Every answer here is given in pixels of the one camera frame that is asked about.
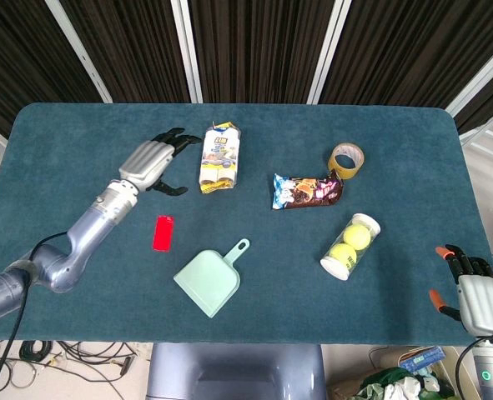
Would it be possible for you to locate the clear tennis ball tube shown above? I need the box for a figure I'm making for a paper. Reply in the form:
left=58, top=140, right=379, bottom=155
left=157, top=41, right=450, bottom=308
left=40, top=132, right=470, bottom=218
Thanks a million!
left=319, top=212, right=381, bottom=281

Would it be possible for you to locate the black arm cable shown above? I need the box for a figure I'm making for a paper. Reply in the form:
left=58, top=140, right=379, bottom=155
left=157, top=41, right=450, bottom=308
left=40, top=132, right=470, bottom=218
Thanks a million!
left=0, top=231, right=70, bottom=400

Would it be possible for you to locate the blue-grey robot torso base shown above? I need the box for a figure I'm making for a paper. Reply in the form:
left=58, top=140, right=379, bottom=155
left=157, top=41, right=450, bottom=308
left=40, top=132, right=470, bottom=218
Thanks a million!
left=145, top=343, right=329, bottom=400

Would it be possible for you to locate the printed yellow tennis ball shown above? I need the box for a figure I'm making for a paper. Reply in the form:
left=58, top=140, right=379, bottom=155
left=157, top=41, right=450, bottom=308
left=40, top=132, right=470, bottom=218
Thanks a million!
left=330, top=242, right=358, bottom=269

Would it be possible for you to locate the yellow packing tape roll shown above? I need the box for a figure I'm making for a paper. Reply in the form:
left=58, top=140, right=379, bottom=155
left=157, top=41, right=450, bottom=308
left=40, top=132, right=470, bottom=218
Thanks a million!
left=327, top=142, right=365, bottom=180

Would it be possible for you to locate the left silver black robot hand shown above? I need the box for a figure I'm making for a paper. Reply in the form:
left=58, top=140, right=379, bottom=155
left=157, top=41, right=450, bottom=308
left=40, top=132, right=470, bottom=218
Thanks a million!
left=118, top=127, right=204, bottom=197

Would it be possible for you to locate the loose floor cable tangle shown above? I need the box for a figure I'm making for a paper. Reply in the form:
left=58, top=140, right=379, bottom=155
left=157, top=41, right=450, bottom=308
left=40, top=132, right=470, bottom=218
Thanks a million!
left=0, top=340, right=141, bottom=400

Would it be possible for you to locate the coiled black cable bundle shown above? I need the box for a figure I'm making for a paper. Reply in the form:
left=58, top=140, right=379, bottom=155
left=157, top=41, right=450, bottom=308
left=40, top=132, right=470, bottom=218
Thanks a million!
left=18, top=340, right=55, bottom=362

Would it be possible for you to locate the white frame post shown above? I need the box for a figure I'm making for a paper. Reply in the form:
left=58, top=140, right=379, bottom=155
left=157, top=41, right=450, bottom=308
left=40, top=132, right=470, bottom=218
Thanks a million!
left=445, top=39, right=493, bottom=120
left=307, top=0, right=353, bottom=105
left=170, top=0, right=204, bottom=104
left=44, top=0, right=113, bottom=104

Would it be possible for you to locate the teal table mat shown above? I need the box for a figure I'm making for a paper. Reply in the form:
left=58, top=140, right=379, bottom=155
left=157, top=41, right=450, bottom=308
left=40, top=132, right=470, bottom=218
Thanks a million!
left=0, top=102, right=493, bottom=347

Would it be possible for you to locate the brown blue snack bag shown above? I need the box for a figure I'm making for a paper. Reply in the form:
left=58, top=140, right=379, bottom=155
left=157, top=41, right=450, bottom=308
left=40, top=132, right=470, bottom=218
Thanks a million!
left=272, top=172, right=345, bottom=210

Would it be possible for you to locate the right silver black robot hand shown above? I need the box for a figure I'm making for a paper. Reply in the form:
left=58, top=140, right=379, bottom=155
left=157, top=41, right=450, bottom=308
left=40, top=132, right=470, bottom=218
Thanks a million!
left=429, top=243, right=493, bottom=337

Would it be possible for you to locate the white yellow bread package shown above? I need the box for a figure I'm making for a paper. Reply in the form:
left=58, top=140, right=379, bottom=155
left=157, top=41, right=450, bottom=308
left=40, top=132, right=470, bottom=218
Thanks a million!
left=199, top=120, right=242, bottom=195

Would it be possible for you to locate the plain yellow tennis ball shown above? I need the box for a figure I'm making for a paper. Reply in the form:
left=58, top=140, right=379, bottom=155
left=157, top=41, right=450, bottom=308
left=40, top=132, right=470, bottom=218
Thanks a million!
left=343, top=224, right=371, bottom=250

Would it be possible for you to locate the blue printed carton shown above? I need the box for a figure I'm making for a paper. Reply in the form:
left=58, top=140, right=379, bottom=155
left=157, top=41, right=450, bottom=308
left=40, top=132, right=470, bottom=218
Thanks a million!
left=398, top=345, right=446, bottom=374

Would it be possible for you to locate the green white cloth pile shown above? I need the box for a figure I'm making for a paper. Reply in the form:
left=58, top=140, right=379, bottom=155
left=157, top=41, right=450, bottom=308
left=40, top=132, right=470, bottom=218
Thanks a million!
left=354, top=365, right=443, bottom=400

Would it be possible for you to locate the dark pleated curtain panel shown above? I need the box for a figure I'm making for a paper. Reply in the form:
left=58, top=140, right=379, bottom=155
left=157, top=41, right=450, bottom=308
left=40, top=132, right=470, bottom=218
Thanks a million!
left=60, top=0, right=191, bottom=104
left=0, top=0, right=105, bottom=138
left=320, top=0, right=493, bottom=134
left=189, top=0, right=335, bottom=104

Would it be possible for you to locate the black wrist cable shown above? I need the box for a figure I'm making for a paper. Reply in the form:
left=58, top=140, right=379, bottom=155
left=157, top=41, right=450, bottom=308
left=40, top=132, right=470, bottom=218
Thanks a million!
left=455, top=336, right=487, bottom=400

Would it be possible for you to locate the mint green plastic dustpan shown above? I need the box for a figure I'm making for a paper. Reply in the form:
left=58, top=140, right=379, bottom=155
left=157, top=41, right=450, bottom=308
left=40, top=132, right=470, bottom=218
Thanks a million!
left=173, top=237, right=251, bottom=319

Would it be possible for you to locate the red rectangular card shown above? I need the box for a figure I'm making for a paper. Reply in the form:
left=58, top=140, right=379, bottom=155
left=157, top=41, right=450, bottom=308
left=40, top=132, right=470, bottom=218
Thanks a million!
left=152, top=215, right=175, bottom=253

